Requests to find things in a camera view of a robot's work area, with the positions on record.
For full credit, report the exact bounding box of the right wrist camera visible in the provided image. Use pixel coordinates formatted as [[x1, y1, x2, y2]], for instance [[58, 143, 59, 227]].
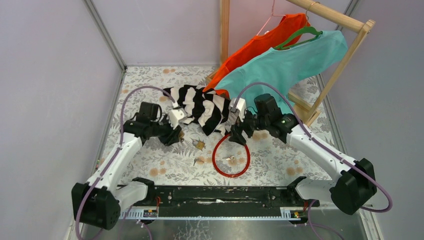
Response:
[[229, 97, 247, 122]]

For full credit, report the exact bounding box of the orange t-shirt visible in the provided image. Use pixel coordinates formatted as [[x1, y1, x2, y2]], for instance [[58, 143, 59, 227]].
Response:
[[203, 13, 310, 93]]

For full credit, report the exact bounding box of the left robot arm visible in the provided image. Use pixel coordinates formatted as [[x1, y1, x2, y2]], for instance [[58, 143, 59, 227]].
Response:
[[71, 102, 187, 230]]

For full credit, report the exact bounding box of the pink clothes hanger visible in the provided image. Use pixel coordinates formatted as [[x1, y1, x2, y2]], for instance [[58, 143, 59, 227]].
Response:
[[256, 0, 284, 36]]

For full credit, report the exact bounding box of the purple cable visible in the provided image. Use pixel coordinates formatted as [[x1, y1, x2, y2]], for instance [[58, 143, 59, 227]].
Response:
[[235, 82, 394, 214], [74, 86, 176, 240]]

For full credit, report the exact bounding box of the floral table mat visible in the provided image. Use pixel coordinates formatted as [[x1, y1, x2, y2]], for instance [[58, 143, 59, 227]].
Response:
[[98, 66, 330, 186]]

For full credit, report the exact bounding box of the red cable lock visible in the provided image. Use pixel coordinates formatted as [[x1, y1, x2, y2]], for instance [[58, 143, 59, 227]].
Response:
[[211, 133, 251, 178]]

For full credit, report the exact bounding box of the green clothes hanger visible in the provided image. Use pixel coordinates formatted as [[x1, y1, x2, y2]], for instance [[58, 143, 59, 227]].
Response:
[[274, 26, 323, 50]]

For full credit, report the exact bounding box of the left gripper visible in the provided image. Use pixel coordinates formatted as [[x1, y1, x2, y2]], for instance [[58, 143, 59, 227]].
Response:
[[150, 114, 183, 147]]

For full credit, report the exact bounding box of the black white striped garment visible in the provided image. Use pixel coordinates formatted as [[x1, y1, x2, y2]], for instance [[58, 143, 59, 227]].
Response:
[[163, 84, 231, 136]]

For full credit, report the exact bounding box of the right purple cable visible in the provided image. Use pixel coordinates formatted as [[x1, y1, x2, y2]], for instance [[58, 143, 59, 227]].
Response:
[[235, 82, 394, 214]]

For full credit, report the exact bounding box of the teal t-shirt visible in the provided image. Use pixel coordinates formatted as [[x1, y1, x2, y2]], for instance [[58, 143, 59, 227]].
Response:
[[214, 30, 348, 113]]

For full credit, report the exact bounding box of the small brass padlock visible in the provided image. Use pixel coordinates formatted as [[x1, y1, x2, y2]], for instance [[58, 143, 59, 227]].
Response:
[[192, 139, 205, 151]]

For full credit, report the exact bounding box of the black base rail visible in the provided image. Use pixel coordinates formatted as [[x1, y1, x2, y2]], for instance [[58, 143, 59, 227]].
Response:
[[134, 185, 320, 220]]

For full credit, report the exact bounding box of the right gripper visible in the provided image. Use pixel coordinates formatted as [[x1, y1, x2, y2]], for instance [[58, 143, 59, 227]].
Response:
[[228, 106, 269, 146]]

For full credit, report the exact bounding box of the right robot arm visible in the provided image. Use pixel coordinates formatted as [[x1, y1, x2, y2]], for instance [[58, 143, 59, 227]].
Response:
[[229, 93, 377, 215]]

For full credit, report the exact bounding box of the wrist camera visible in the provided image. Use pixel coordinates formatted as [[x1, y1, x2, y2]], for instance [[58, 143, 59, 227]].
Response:
[[229, 97, 247, 122], [167, 107, 187, 130]]

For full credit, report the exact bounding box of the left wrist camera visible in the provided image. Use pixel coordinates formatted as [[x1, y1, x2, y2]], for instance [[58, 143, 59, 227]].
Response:
[[167, 107, 187, 130]]

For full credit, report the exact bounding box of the wooden clothes rack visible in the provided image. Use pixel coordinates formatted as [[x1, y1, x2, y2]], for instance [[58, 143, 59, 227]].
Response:
[[205, 0, 377, 130]]

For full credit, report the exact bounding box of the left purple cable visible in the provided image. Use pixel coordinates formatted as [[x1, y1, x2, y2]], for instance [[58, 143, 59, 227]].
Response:
[[74, 86, 176, 240]]

